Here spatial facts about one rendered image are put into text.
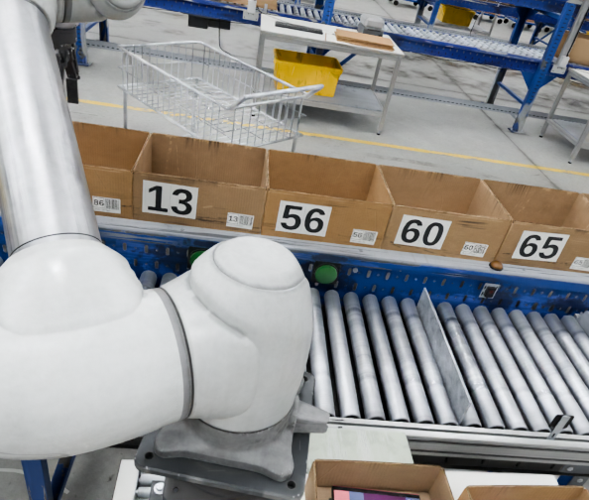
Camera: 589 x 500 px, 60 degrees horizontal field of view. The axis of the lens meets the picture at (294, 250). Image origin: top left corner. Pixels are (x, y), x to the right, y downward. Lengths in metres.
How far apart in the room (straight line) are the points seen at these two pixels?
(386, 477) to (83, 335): 0.82
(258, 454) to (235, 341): 0.20
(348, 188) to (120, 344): 1.45
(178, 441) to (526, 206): 1.69
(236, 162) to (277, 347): 1.30
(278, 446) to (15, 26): 0.64
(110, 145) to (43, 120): 1.18
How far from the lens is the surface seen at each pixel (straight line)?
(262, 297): 0.55
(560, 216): 2.23
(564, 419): 1.51
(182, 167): 1.85
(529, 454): 1.56
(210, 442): 0.70
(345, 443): 1.29
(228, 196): 1.56
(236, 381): 0.58
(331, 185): 1.88
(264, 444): 0.71
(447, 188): 1.98
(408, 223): 1.66
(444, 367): 1.55
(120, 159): 1.89
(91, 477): 2.09
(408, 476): 1.22
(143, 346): 0.54
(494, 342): 1.75
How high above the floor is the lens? 1.77
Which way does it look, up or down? 34 degrees down
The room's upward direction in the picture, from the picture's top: 12 degrees clockwise
